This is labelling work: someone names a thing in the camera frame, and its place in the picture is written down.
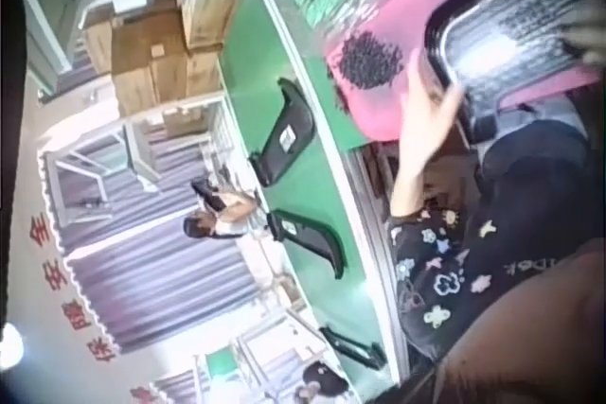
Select stack of cardboard boxes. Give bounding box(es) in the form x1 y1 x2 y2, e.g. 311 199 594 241
82 0 241 117

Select black parts tray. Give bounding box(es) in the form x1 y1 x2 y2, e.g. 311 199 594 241
424 0 605 116

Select person's right hand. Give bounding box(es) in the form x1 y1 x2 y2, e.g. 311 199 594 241
561 9 606 67

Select person's legs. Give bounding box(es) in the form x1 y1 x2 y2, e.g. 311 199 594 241
472 96 597 235

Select person's left hand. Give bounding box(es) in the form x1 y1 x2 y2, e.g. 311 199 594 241
400 51 468 162

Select empty black plastic tray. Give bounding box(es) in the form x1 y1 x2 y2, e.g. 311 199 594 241
248 77 317 188
265 207 350 281
318 325 385 371

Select purple striped curtain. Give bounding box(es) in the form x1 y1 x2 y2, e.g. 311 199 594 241
54 127 269 356

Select white metal frame rack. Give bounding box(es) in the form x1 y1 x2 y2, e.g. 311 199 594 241
40 91 231 209

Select green conveyor table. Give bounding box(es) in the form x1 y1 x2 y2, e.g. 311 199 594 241
217 0 413 379

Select pile of small black parts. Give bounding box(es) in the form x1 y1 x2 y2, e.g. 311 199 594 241
336 28 404 92

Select pink work mat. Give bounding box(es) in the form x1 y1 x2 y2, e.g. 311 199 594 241
323 0 605 143

